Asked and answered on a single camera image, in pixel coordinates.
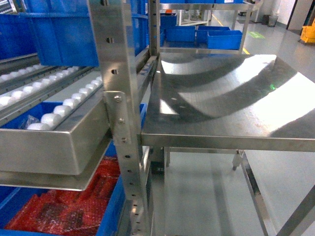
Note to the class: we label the large blue bin upper shelf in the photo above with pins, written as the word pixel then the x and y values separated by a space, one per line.
pixel 62 32

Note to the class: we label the blue bin with red contents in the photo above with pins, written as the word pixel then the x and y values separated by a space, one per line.
pixel 12 199

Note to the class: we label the red bubble wrap bag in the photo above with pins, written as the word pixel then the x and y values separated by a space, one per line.
pixel 70 213

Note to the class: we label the grey trash can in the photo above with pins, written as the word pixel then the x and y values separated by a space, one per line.
pixel 272 20

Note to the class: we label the blue bin far centre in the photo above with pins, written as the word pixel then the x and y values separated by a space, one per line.
pixel 180 34

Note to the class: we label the yellow mop bucket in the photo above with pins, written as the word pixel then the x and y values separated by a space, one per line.
pixel 308 34

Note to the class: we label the stainless steel roller rack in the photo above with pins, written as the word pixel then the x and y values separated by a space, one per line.
pixel 56 122

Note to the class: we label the blue bin far right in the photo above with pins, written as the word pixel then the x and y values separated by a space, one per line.
pixel 224 39

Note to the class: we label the stainless steel side table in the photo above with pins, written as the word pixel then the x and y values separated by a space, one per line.
pixel 231 102

